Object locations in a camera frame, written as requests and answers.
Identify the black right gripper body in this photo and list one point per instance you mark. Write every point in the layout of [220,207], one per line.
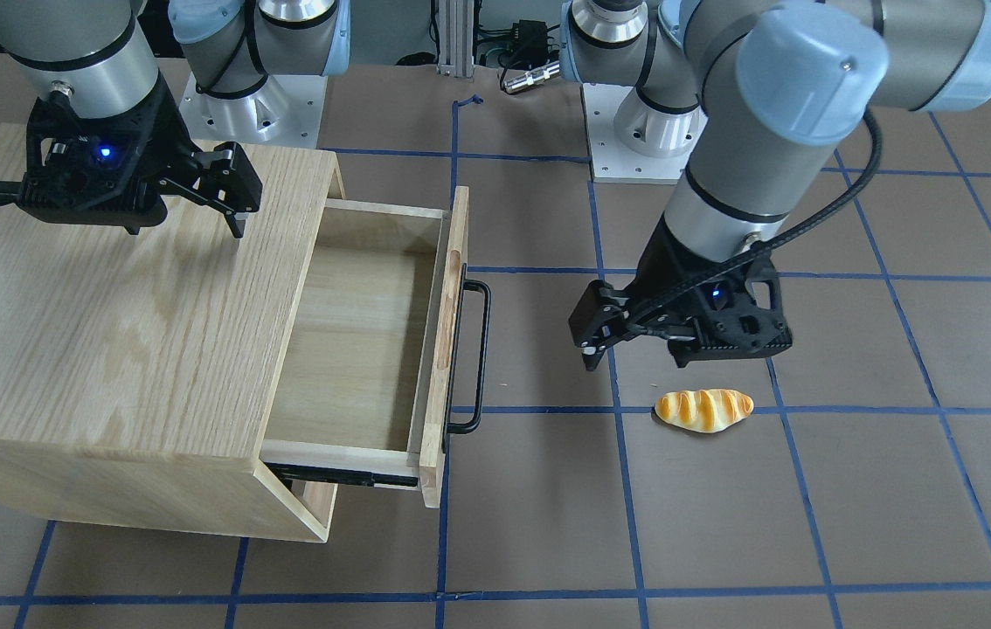
[165,137]

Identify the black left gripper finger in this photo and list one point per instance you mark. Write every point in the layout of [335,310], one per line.
[601,319]

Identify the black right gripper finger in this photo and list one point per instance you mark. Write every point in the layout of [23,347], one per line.
[222,178]

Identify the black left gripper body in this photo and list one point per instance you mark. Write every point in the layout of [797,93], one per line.
[663,260]

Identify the wooden drawer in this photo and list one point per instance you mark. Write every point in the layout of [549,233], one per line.
[366,381]

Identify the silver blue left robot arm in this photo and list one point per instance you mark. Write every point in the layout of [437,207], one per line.
[786,89]

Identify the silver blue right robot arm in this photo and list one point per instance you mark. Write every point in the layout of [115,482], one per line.
[95,53]

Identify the light wooden drawer cabinet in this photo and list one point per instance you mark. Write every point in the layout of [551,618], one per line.
[137,373]

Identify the yellow toy bread roll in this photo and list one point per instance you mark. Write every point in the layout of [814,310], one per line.
[704,411]

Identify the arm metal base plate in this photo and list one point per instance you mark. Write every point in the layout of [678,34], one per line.
[287,111]
[631,142]

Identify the silver cable connector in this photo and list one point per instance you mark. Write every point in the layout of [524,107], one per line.
[530,79]

